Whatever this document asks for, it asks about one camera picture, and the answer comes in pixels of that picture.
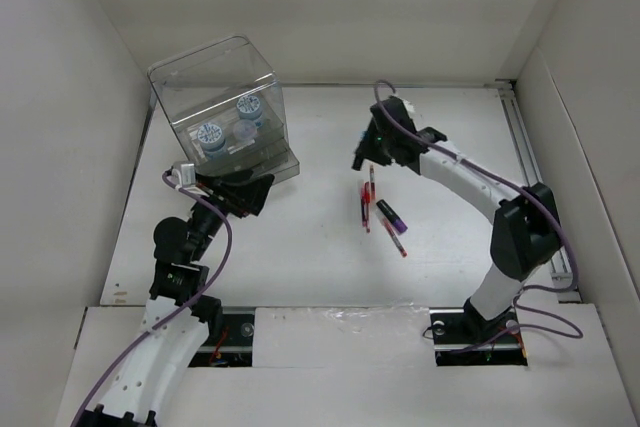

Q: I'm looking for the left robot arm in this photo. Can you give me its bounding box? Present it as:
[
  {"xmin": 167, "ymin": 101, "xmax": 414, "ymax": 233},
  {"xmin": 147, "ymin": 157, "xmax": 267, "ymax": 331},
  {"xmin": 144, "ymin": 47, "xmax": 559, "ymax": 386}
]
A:
[{"xmin": 71, "ymin": 165, "xmax": 275, "ymax": 426}]

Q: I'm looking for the red pen middle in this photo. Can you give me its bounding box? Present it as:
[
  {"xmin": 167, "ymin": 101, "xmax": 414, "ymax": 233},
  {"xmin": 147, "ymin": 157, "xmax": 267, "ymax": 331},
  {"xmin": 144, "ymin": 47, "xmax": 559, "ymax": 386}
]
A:
[{"xmin": 365, "ymin": 164, "xmax": 375, "ymax": 233}]

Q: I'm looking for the red pen lower right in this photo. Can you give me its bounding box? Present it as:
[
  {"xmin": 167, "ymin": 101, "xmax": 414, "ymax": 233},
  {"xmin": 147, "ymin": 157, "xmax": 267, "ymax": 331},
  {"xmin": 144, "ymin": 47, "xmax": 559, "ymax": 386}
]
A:
[{"xmin": 382, "ymin": 218, "xmax": 408, "ymax": 258}]

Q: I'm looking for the small dark glitter jar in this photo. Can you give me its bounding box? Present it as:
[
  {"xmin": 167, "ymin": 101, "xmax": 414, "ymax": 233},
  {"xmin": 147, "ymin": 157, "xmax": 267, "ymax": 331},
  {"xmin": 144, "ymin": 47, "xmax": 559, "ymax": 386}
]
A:
[{"xmin": 233, "ymin": 119, "xmax": 258, "ymax": 142}]

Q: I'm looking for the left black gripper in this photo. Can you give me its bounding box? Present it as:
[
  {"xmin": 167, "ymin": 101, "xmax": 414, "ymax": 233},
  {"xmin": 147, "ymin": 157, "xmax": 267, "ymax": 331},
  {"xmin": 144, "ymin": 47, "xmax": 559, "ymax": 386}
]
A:
[{"xmin": 188, "ymin": 168, "xmax": 273, "ymax": 260}]

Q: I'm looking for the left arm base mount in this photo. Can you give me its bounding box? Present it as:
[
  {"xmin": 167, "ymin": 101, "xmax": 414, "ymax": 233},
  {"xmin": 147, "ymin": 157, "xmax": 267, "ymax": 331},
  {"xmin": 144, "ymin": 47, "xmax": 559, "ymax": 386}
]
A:
[{"xmin": 189, "ymin": 308, "xmax": 256, "ymax": 368}]

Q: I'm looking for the aluminium rail right side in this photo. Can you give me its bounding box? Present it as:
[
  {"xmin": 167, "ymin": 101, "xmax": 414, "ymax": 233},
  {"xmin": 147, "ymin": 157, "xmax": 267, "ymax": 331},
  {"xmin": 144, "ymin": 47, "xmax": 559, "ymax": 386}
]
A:
[{"xmin": 497, "ymin": 81, "xmax": 583, "ymax": 303}]

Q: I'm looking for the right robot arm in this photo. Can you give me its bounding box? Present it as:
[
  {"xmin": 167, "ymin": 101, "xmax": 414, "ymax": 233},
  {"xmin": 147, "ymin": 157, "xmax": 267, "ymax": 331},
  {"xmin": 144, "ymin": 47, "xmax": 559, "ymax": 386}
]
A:
[{"xmin": 352, "ymin": 96, "xmax": 566, "ymax": 355}]

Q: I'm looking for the clear acrylic drawer organizer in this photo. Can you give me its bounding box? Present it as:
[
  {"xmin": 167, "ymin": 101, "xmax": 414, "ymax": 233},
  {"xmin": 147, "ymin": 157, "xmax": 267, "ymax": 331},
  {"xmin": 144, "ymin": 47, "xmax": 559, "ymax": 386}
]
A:
[{"xmin": 147, "ymin": 35, "xmax": 300, "ymax": 183}]

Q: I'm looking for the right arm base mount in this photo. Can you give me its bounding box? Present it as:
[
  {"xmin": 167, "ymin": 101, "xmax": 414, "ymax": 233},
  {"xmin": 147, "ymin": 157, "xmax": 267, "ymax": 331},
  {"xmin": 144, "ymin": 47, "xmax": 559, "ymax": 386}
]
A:
[{"xmin": 423, "ymin": 308, "xmax": 528, "ymax": 367}]

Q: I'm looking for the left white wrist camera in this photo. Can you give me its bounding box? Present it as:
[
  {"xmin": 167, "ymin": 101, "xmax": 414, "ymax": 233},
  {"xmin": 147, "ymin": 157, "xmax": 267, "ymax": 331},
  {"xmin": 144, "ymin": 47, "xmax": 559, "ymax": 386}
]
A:
[{"xmin": 169, "ymin": 162, "xmax": 197, "ymax": 188}]

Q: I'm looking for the purple highlighter marker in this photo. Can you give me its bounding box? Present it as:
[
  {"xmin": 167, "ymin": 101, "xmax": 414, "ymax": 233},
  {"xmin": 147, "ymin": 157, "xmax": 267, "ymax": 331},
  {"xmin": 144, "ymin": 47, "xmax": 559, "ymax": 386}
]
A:
[{"xmin": 376, "ymin": 199, "xmax": 408, "ymax": 235}]

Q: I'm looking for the blue slime jar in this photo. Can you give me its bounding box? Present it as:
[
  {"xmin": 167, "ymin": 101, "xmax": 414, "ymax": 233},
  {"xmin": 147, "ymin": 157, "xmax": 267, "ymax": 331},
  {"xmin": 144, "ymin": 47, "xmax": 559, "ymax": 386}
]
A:
[
  {"xmin": 196, "ymin": 122, "xmax": 226, "ymax": 158},
  {"xmin": 236, "ymin": 94, "xmax": 265, "ymax": 128}
]

